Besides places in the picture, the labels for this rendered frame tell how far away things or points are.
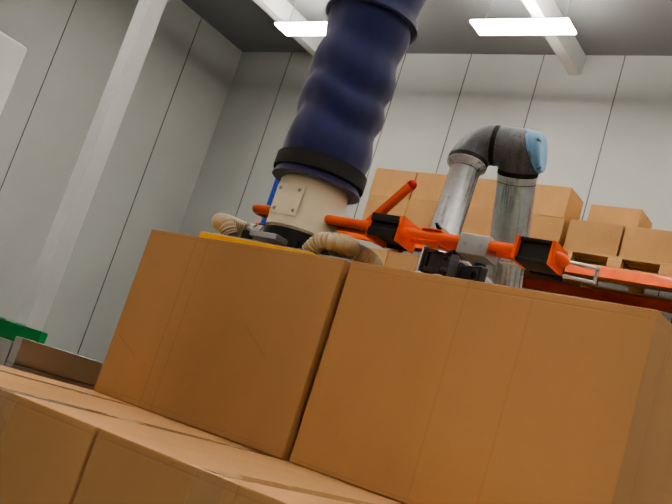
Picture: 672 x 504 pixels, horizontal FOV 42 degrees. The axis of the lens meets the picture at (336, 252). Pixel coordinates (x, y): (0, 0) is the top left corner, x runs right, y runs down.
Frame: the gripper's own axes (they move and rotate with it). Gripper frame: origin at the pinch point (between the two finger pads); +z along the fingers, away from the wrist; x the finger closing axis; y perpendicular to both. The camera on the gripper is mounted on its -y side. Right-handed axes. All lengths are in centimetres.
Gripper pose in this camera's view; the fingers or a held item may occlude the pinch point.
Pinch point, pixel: (430, 253)
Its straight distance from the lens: 205.2
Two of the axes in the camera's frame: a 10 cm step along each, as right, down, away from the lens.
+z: -5.2, -3.1, -8.0
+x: 3.0, -9.4, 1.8
